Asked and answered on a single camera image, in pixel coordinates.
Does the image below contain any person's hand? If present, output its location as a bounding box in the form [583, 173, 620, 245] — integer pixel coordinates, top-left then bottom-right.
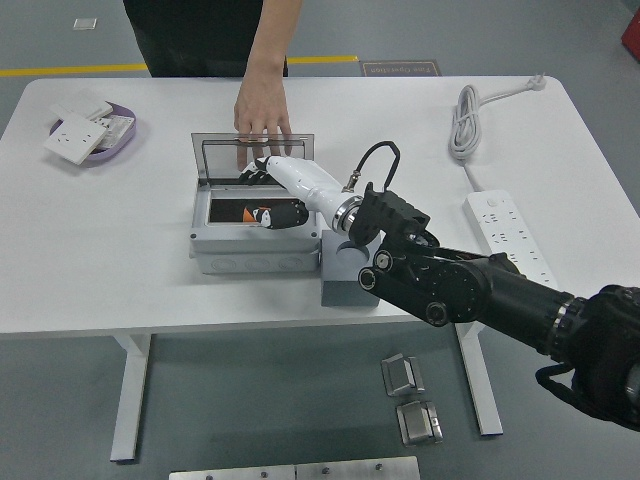
[233, 74, 294, 171]

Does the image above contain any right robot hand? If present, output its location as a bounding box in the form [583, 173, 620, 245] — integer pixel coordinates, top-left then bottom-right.
[237, 154, 352, 232]

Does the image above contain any grey electrical box with lid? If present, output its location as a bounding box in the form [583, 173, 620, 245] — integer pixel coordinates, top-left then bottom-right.
[188, 131, 321, 275]

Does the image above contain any grey cube with round hole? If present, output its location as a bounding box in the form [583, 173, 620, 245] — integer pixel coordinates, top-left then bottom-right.
[319, 228, 386, 309]

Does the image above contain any person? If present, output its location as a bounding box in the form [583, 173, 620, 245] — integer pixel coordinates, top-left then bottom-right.
[122, 0, 289, 78]

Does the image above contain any purple tray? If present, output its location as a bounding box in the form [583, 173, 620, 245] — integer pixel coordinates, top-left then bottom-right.
[48, 102, 139, 164]

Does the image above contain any white grey socket insert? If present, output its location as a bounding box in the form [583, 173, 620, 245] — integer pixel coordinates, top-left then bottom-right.
[97, 113, 135, 150]

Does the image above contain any yellow floor tape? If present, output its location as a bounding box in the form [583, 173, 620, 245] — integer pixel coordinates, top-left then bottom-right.
[0, 54, 360, 79]

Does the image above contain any white socket panel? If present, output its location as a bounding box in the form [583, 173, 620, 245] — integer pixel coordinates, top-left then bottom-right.
[42, 113, 109, 166]

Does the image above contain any white power strip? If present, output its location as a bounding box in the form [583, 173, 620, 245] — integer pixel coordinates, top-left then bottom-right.
[460, 188, 560, 290]

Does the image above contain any open metal clamp block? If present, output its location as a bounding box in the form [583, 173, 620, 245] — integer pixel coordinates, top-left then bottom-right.
[380, 353, 426, 398]

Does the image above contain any closed metal clamp block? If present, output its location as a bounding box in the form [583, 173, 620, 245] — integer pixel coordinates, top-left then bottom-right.
[395, 399, 445, 446]

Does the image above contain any red object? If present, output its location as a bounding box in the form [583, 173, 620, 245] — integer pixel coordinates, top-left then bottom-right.
[621, 9, 640, 51]

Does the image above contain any white power cord with plug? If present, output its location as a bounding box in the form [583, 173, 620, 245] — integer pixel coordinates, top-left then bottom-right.
[448, 73, 550, 194]

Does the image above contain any white switch panel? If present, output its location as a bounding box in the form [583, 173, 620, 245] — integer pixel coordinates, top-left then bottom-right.
[49, 95, 115, 121]

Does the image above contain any metal base plate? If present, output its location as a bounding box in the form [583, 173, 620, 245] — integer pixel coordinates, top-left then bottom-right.
[168, 455, 421, 480]

